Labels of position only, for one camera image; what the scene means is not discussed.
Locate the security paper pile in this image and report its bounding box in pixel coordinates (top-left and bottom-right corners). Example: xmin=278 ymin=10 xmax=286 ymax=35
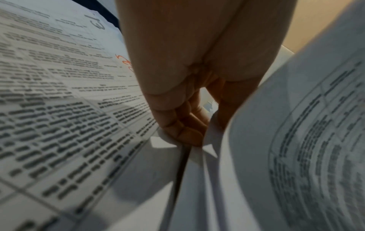
xmin=0 ymin=0 xmax=178 ymax=231

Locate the black admin file box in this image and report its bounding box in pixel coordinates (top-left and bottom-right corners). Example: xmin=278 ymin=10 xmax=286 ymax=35
xmin=71 ymin=0 xmax=122 ymax=31

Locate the person's left hand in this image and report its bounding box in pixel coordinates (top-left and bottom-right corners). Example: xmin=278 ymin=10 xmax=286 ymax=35
xmin=114 ymin=0 xmax=297 ymax=147

